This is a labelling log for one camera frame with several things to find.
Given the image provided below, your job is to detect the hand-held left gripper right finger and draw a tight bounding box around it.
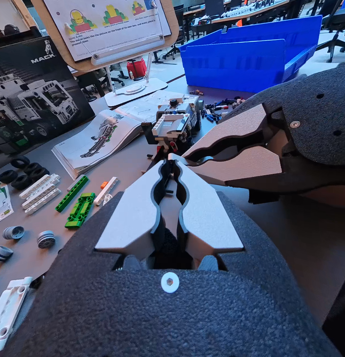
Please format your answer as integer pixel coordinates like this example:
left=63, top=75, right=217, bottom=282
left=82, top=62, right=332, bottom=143
left=170, top=160, right=244, bottom=271

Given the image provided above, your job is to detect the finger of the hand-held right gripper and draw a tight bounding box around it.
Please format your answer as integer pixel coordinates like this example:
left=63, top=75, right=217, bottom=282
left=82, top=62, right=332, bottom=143
left=183, top=103, right=275, bottom=163
left=186, top=144, right=282, bottom=187

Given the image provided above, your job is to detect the open instruction booklet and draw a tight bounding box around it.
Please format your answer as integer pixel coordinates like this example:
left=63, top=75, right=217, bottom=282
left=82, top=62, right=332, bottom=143
left=52, top=90, right=199, bottom=180

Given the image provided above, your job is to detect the blue plastic bin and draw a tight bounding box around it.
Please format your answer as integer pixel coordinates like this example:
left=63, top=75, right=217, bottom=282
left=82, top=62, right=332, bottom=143
left=179, top=15, right=323, bottom=94

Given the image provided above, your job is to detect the grey lego beam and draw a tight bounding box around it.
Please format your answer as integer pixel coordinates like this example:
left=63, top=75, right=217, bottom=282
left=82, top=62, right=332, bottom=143
left=67, top=174, right=86, bottom=191

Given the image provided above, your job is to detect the printed instruction sheet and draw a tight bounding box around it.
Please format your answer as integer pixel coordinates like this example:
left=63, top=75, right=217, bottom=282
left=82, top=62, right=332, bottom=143
left=44, top=0, right=172, bottom=62

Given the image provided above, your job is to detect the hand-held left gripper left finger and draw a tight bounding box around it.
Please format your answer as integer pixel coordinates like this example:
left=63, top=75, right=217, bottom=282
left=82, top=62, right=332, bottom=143
left=94, top=160, right=168, bottom=270

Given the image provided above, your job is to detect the black lego set box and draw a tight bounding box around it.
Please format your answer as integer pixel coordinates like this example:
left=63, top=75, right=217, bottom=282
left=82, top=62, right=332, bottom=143
left=0, top=36, right=95, bottom=171

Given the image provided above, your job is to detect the green sticker sheet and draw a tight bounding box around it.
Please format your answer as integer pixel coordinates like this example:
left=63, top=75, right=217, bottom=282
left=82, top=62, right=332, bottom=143
left=0, top=181, right=14, bottom=226

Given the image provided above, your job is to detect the grey lego wheel hub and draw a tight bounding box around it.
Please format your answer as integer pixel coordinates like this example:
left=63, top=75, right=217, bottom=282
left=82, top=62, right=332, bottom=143
left=0, top=245, right=14, bottom=263
left=36, top=230, right=56, bottom=249
left=2, top=225, right=25, bottom=240

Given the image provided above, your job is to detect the lego truck model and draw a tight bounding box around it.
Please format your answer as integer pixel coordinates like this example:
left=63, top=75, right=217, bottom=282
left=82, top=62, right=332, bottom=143
left=141, top=95, right=204, bottom=196

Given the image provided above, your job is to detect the black office chair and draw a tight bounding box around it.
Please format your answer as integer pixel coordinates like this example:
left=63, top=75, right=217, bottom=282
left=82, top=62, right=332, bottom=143
left=164, top=4, right=187, bottom=60
left=315, top=0, right=345, bottom=63

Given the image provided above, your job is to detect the red bag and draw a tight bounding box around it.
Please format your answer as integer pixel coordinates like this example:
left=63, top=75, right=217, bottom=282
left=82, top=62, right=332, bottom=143
left=126, top=60, right=147, bottom=80

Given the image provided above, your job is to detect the green lego frame piece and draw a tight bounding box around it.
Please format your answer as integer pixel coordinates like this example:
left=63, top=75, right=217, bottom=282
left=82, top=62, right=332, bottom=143
left=64, top=192, right=96, bottom=230

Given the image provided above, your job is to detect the white lego panel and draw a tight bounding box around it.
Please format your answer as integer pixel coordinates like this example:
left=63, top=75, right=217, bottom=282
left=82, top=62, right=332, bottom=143
left=0, top=276, right=33, bottom=352

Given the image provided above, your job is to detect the pile of small lego pins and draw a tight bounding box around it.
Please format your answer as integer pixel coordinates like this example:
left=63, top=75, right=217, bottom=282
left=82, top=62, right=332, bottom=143
left=204, top=96, right=247, bottom=123

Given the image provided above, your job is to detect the background work table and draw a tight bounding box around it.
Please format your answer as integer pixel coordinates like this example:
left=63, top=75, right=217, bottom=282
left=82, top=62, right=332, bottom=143
left=210, top=0, right=290, bottom=24

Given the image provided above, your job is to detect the long green lego beam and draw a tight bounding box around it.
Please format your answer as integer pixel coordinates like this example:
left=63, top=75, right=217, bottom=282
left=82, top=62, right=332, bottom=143
left=55, top=175, right=89, bottom=213

